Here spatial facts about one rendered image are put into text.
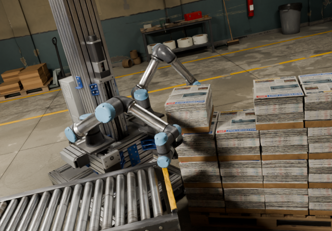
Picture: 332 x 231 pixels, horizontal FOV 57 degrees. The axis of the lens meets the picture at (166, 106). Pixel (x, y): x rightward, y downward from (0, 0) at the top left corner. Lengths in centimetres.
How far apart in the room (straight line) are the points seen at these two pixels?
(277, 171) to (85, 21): 173
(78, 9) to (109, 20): 615
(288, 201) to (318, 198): 19
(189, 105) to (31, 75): 625
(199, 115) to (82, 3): 117
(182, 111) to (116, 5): 663
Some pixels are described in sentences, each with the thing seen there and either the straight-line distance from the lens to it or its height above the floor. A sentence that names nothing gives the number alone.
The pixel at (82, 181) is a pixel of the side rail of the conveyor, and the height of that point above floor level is 80.
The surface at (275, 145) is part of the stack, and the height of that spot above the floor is 72.
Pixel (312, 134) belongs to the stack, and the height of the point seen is 79.
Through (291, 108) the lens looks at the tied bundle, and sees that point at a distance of 202.
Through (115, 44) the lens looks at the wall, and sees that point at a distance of 857.
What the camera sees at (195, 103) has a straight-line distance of 202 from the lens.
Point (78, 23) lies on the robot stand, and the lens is 236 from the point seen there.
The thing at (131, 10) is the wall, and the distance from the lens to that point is 849.
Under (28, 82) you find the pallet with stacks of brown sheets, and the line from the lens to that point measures 801.
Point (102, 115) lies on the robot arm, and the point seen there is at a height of 117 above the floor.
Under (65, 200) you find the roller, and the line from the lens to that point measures 189.
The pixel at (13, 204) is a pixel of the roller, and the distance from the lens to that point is 208.
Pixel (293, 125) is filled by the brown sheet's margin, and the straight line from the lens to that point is 206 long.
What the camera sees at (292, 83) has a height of 107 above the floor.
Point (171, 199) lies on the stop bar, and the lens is 159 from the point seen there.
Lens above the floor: 180
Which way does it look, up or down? 21 degrees down
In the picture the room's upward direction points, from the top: 11 degrees counter-clockwise
